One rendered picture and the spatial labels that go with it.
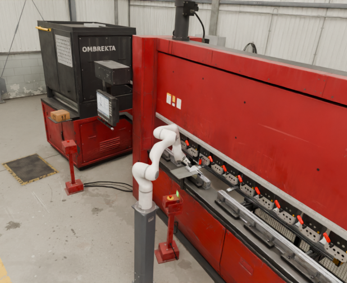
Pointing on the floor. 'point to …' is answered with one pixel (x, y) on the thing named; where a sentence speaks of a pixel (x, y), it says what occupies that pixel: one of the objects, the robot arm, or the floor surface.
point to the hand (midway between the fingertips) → (188, 164)
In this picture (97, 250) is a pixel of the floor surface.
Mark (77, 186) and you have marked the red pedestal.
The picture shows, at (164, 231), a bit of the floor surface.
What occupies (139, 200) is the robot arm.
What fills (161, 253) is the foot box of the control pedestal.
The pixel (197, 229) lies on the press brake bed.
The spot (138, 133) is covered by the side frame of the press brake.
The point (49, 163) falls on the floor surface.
